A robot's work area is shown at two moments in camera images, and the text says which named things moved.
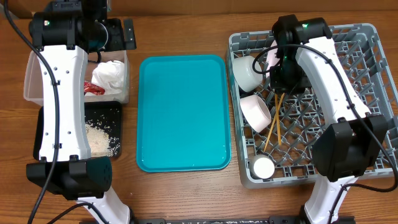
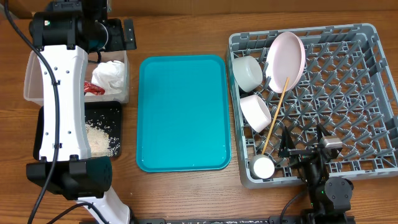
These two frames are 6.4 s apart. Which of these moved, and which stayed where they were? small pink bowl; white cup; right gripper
Moved: right gripper
Stayed: small pink bowl; white cup
